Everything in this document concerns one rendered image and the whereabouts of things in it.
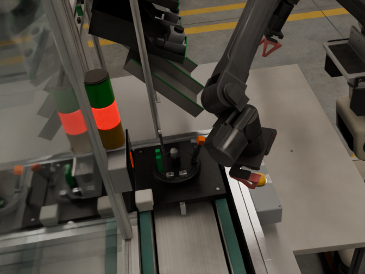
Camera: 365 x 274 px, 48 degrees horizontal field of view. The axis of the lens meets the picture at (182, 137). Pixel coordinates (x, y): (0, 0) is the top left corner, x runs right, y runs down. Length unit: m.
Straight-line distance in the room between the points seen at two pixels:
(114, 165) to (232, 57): 0.32
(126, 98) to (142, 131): 0.24
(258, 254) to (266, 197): 0.17
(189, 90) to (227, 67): 0.60
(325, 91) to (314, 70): 0.29
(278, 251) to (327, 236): 0.14
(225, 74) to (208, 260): 0.47
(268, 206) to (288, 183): 0.22
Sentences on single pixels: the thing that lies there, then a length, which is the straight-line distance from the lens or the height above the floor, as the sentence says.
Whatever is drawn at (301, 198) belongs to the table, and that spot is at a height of 0.86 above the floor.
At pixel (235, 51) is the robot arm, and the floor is 1.38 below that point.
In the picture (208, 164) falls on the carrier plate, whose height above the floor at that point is 0.97.
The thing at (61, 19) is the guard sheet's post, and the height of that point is 1.53.
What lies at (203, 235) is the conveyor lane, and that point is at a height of 0.92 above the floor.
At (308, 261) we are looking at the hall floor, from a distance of 2.14.
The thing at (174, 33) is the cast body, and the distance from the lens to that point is 1.20.
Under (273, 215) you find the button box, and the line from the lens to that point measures 1.09.
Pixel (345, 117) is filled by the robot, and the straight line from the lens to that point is 1.67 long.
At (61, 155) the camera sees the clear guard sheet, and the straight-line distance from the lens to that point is 0.56.
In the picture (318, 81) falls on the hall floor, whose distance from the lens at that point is 3.32.
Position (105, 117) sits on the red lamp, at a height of 1.34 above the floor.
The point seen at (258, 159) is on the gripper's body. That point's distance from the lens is 0.87.
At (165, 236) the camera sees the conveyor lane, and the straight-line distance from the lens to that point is 1.08.
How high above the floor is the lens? 1.78
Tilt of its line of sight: 40 degrees down
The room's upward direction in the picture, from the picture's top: 8 degrees counter-clockwise
